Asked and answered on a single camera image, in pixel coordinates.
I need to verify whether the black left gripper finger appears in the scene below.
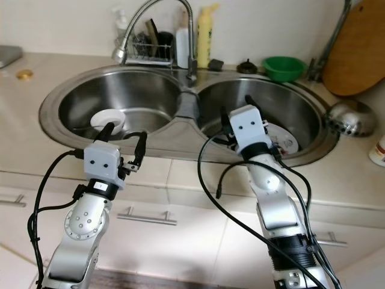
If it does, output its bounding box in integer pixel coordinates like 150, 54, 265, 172
134, 131, 149, 167
96, 122, 117, 146

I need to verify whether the white floral plate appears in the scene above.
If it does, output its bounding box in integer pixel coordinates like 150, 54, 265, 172
229, 120, 300, 160

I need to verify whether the small white dish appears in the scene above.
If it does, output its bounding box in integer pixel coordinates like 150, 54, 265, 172
90, 110, 126, 130

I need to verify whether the black sink plug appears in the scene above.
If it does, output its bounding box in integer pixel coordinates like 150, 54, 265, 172
236, 58, 258, 75

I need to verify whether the green plastic bowl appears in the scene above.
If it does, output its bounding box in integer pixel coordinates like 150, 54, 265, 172
262, 56, 307, 82

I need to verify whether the stainless steel double sink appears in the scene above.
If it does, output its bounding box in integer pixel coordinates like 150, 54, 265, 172
38, 63, 340, 169

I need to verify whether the small black sponge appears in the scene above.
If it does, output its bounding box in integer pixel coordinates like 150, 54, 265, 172
208, 58, 224, 72

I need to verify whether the steel spring neck faucet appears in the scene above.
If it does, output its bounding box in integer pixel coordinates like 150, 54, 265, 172
112, 0, 199, 84

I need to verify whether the yellow detergent bottle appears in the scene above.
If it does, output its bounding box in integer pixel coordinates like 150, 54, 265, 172
196, 3, 220, 69

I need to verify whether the white plastic bottle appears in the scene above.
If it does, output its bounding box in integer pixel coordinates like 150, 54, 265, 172
176, 12, 192, 69

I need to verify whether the clear pump bottle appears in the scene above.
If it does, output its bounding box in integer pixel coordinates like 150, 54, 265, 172
112, 7, 130, 46

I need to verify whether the dark dish brush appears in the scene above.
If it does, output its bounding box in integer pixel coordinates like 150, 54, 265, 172
144, 18, 160, 58

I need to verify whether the wooden cutting board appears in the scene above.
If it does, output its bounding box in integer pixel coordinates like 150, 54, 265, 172
322, 0, 385, 97

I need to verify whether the grey flat appliance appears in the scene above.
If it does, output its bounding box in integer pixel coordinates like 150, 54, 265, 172
0, 45, 23, 69

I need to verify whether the white bottle red label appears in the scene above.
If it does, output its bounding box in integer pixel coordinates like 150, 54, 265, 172
368, 135, 385, 167

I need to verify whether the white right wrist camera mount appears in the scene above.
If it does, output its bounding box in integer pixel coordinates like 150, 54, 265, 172
229, 105, 273, 151

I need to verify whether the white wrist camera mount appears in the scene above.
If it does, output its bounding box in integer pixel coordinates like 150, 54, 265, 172
229, 105, 273, 151
83, 141, 122, 183

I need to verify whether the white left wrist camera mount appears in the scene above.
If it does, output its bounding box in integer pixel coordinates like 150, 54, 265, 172
83, 141, 122, 183

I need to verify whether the dark long handled utensil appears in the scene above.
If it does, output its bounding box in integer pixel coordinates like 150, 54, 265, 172
307, 0, 353, 83

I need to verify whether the wire sink caddy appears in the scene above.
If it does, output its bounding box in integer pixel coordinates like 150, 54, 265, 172
114, 33, 174, 66

